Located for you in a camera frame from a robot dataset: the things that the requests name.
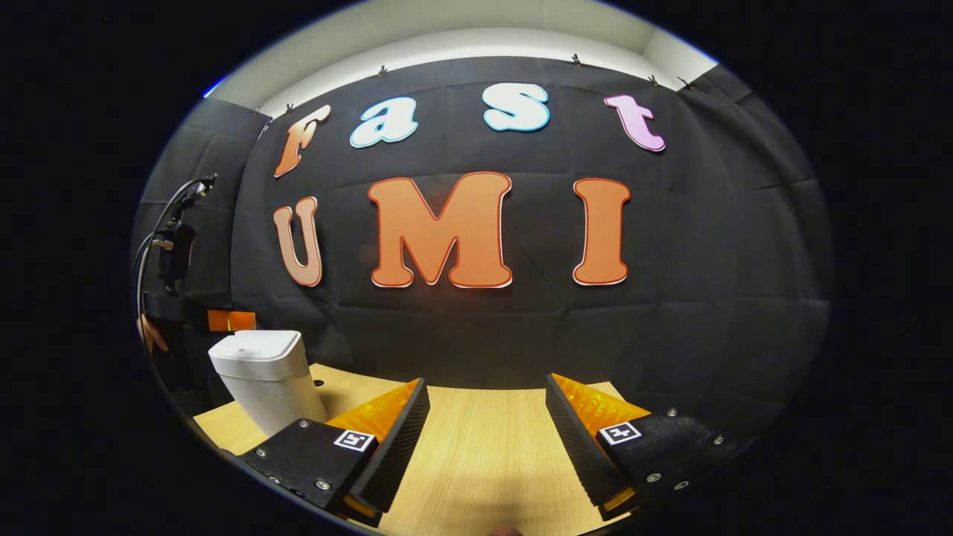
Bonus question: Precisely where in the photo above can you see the black cable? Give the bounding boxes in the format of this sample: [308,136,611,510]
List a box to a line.
[134,177,205,313]

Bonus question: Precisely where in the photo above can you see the white desktop garbage bin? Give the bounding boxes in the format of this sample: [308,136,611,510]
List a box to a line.
[208,330,328,438]

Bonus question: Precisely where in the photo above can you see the wooden desktop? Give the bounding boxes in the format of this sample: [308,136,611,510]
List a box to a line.
[194,363,648,536]

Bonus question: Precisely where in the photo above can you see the black backdrop cloth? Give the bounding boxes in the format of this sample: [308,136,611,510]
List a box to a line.
[133,56,833,440]

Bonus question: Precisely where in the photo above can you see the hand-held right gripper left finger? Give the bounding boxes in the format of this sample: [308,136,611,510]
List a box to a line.
[240,377,431,528]

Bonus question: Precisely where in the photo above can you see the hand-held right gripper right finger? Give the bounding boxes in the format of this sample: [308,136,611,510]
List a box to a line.
[546,373,738,522]

